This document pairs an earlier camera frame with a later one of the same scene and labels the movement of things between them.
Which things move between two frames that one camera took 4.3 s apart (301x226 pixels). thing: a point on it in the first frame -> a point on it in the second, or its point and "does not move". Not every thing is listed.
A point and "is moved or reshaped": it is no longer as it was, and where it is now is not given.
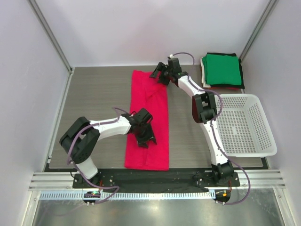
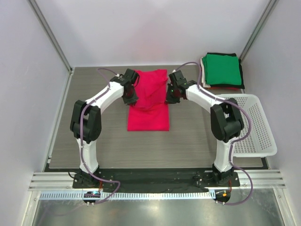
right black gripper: x=160 y=68 -> x=169 y=99
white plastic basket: x=243 y=127 does not move
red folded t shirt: x=222 y=88 does not move
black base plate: x=157 y=181 does not move
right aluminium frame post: x=257 y=29 does not move
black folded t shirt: x=228 y=85 does not move
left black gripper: x=142 y=141 -> x=131 y=101
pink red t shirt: x=149 y=93 is moved or reshaped
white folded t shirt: x=203 y=78 does not move
